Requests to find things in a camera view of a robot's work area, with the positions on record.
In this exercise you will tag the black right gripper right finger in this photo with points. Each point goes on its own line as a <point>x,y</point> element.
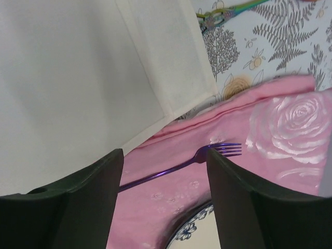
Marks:
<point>252,212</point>

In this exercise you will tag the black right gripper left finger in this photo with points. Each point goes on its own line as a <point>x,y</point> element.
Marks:
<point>73,212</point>

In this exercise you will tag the white cloth napkin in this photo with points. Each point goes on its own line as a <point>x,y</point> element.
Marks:
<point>82,78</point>

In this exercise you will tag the blue floral plate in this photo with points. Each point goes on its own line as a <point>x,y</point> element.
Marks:
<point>198,232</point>

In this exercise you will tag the purple fork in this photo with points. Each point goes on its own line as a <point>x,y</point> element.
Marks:
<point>225,149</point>

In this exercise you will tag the pink floral placemat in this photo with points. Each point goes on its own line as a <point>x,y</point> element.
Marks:
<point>284,127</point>

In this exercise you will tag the rainbow gold spoon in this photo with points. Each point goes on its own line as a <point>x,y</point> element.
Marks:
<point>218,17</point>

